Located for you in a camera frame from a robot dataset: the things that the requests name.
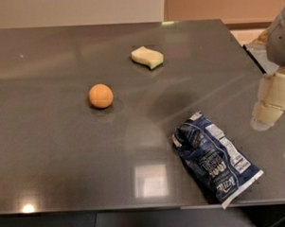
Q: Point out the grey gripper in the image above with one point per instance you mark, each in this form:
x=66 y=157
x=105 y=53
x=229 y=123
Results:
x=280 y=39

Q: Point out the yellow sponge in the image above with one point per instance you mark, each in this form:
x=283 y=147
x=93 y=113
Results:
x=147 y=57

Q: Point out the blue chip bag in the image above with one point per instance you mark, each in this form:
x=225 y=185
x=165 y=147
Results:
x=214 y=159

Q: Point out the orange ball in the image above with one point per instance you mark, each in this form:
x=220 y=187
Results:
x=101 y=96

